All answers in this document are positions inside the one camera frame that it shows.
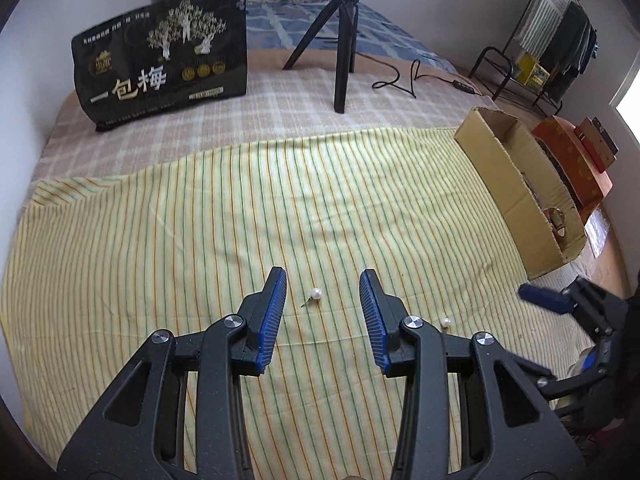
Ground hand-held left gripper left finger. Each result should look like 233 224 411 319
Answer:
57 266 289 480

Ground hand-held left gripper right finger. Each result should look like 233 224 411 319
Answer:
358 268 586 480

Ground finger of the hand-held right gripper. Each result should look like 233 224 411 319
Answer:
518 276 629 343

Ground brown leather strap watch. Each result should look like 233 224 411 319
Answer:
544 207 569 237

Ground cardboard box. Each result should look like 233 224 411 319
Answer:
453 106 588 281

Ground yellow striped cloth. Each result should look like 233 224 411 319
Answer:
0 125 597 480

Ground orange patterned box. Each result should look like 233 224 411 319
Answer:
531 115 614 227

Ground brown flat box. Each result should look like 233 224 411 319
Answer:
573 117 620 174

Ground yellow carton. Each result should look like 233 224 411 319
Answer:
516 52 551 92

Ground black clothes rack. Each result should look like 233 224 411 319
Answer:
469 0 601 117

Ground dark hanging clothes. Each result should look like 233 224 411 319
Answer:
546 1 599 102

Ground black tripod stand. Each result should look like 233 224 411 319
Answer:
282 0 371 114

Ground black snack bag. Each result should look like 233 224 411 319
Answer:
71 0 249 133

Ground blue patterned bedsheet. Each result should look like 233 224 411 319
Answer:
244 0 459 75

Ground striped towel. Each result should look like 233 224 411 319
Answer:
519 0 574 55

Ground black power cable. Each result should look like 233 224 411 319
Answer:
372 50 482 99

